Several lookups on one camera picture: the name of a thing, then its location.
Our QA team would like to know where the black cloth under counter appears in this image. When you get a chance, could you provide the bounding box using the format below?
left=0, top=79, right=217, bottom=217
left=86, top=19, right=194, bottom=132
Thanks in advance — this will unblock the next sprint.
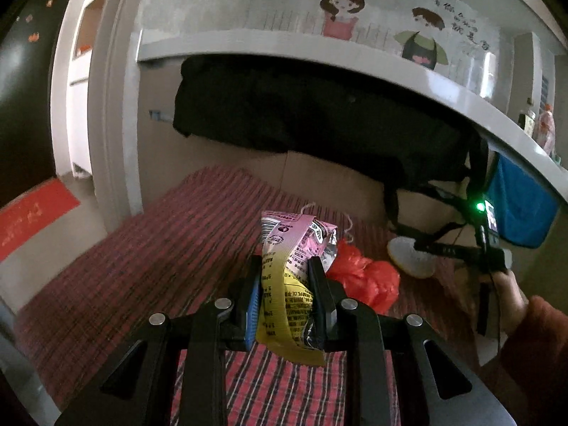
left=173, top=54, right=488, bottom=222

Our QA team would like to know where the white door frame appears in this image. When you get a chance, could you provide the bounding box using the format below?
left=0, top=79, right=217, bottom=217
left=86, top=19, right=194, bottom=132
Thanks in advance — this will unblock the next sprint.
left=50, top=0, right=143, bottom=232

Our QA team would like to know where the blue cloth under counter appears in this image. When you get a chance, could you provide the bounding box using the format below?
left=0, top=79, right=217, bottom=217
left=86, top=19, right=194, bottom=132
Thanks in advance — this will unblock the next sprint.
left=486, top=154, right=559, bottom=249

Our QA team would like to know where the dark sauce bottle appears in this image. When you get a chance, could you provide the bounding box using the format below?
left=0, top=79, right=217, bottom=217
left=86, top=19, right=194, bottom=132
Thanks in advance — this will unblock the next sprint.
left=517, top=97, right=536, bottom=137

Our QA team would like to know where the right hand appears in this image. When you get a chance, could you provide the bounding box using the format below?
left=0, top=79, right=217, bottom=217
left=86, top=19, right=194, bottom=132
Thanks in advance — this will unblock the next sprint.
left=492, top=270, right=529, bottom=335

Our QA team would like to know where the red sleeve forearm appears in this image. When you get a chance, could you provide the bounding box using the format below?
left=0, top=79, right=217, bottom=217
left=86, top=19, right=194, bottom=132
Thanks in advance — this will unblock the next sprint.
left=480, top=296, right=567, bottom=425

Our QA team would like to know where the pink plastic bottle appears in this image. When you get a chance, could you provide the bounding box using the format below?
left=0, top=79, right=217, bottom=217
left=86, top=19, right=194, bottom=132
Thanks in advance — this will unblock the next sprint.
left=533, top=104, right=556, bottom=156

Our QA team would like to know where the red striped floor mat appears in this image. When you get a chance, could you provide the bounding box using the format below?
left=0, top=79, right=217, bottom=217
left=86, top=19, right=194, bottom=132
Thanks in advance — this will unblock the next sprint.
left=12, top=164, right=485, bottom=426

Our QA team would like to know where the cartoon couple wall sticker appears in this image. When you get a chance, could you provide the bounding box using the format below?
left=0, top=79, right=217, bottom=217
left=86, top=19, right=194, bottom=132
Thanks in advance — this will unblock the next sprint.
left=299, top=0, right=499, bottom=70

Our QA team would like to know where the red doormat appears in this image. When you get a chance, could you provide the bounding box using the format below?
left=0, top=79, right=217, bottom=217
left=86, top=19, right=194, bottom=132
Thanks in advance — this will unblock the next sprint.
left=1, top=178, right=80, bottom=261

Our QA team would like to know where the red plastic bag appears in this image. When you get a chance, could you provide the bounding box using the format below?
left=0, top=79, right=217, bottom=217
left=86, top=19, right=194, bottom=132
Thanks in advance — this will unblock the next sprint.
left=326, top=240, right=400, bottom=316

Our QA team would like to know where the grey kitchen countertop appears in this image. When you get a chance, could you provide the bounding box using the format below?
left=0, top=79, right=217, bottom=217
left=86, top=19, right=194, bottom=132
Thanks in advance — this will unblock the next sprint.
left=135, top=29, right=567, bottom=202

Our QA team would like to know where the pink yellow snack bag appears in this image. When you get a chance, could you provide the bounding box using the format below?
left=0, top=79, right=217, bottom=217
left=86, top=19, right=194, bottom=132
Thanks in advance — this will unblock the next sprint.
left=256, top=211, right=337, bottom=367

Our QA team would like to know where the black refrigerator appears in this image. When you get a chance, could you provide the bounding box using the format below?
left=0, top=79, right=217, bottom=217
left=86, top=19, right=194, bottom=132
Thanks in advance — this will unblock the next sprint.
left=1, top=0, right=69, bottom=206

